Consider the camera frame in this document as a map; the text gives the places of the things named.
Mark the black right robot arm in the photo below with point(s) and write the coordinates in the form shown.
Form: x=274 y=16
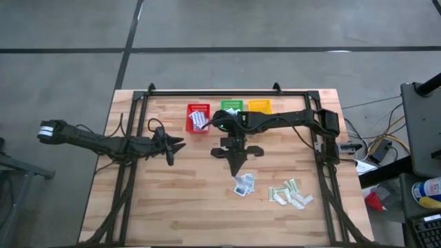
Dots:
x=282 y=118

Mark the black computer keyboard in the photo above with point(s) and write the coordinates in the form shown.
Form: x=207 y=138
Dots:
x=429 y=234

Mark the red fabric item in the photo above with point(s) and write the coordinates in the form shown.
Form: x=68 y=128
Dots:
x=373 y=202

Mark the red plastic basket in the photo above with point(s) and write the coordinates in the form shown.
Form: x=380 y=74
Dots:
x=187 y=118

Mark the grey computer desk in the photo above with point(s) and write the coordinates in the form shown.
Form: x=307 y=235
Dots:
x=423 y=131

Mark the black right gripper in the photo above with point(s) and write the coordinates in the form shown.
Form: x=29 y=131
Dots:
x=237 y=151

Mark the yellow and blue item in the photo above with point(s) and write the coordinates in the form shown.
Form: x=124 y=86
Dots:
x=427 y=193

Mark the green plastic basket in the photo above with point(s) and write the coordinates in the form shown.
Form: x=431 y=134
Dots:
x=227 y=103

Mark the yellow plastic basket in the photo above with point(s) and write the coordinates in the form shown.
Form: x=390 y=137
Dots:
x=260 y=105

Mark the white paper sheet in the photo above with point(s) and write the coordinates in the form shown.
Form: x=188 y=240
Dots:
x=365 y=167

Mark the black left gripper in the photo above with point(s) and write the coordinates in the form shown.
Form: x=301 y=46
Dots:
x=158 y=144

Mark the grey metal stand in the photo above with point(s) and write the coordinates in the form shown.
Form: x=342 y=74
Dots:
x=20 y=168

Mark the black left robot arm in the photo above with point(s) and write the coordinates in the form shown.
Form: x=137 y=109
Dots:
x=96 y=141

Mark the black elongated device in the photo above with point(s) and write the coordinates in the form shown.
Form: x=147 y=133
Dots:
x=349 y=147

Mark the black power box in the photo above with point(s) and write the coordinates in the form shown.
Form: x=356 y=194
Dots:
x=380 y=151

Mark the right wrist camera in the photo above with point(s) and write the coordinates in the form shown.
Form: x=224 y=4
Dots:
x=233 y=142

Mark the blue striped bandage packet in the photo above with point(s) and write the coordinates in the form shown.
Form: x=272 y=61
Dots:
x=199 y=118
x=203 y=126

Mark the black pole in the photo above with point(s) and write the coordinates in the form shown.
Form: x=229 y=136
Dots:
x=429 y=86

